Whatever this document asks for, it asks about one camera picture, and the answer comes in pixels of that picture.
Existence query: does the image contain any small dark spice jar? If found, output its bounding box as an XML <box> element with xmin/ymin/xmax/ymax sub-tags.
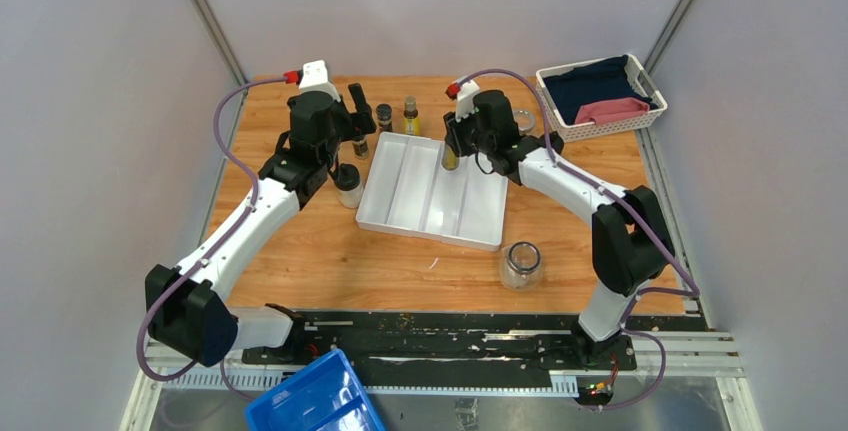
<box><xmin>351</xmin><ymin>136</ymin><xmax>369</xmax><ymax>160</ymax></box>
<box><xmin>376</xmin><ymin>103</ymin><xmax>393</xmax><ymax>132</ymax></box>

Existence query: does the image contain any yellow label sauce bottle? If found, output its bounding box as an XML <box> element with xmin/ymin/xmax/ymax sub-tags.
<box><xmin>440</xmin><ymin>146</ymin><xmax>459</xmax><ymax>171</ymax></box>
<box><xmin>403</xmin><ymin>96</ymin><xmax>421</xmax><ymax>136</ymax></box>

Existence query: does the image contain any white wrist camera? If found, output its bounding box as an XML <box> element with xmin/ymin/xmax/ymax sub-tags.
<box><xmin>445</xmin><ymin>79</ymin><xmax>481</xmax><ymax>121</ymax></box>
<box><xmin>298</xmin><ymin>59</ymin><xmax>342</xmax><ymax>102</ymax></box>

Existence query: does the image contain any black lid bead jar left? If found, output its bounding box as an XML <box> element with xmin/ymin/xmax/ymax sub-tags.
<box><xmin>333</xmin><ymin>163</ymin><xmax>364</xmax><ymax>209</ymax></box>

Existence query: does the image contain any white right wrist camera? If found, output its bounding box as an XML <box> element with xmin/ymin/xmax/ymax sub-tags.
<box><xmin>445</xmin><ymin>79</ymin><xmax>481</xmax><ymax>121</ymax></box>

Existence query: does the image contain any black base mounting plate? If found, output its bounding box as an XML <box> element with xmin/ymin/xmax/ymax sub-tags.
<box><xmin>241</xmin><ymin>310</ymin><xmax>637</xmax><ymax>389</ymax></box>

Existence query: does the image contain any glass jar with grains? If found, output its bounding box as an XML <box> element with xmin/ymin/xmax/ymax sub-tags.
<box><xmin>512</xmin><ymin>109</ymin><xmax>536</xmax><ymax>136</ymax></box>

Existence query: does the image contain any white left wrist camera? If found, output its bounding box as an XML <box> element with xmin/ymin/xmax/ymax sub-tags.
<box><xmin>298</xmin><ymin>59</ymin><xmax>342</xmax><ymax>102</ymax></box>

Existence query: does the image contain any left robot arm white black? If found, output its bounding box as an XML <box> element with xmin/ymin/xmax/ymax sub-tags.
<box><xmin>140</xmin><ymin>83</ymin><xmax>377</xmax><ymax>367</ymax></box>

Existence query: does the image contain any navy blue cloth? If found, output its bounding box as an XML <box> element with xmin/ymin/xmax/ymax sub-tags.
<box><xmin>542</xmin><ymin>55</ymin><xmax>658</xmax><ymax>126</ymax></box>

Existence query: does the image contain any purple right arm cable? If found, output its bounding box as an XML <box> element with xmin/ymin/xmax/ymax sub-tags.
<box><xmin>457</xmin><ymin>68</ymin><xmax>701</xmax><ymax>413</ymax></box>

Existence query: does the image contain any pink cloth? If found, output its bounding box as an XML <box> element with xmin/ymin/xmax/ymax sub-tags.
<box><xmin>574</xmin><ymin>97</ymin><xmax>651</xmax><ymax>126</ymax></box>

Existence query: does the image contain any white plastic basket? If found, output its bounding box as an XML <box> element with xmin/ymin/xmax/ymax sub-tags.
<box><xmin>535</xmin><ymin>54</ymin><xmax>668</xmax><ymax>142</ymax></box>

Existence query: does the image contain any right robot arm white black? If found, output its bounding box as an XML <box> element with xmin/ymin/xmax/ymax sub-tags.
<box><xmin>444</xmin><ymin>82</ymin><xmax>674</xmax><ymax>369</ymax></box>

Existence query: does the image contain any white divided organizer tray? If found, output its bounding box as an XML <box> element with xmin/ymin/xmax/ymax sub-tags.
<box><xmin>356</xmin><ymin>133</ymin><xmax>508</xmax><ymax>252</ymax></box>

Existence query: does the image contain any blue plastic bin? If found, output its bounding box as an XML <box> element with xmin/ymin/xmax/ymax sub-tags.
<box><xmin>245</xmin><ymin>349</ymin><xmax>386</xmax><ymax>430</ymax></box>

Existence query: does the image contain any empty glass jar front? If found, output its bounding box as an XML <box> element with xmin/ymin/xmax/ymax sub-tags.
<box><xmin>499</xmin><ymin>241</ymin><xmax>544</xmax><ymax>290</ymax></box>

